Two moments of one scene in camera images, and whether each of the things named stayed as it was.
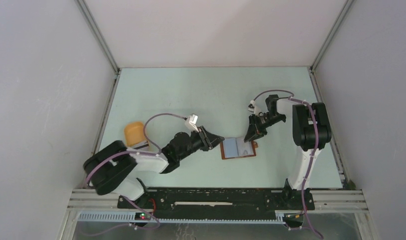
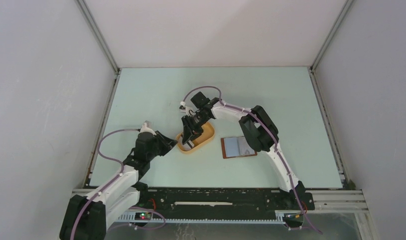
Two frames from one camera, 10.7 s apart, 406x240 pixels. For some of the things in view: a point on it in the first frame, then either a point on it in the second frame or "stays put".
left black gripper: [209, 140] -> [167, 144]
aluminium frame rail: [353, 200] stays put
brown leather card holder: [236, 147] stays put
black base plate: [219, 202] stays put
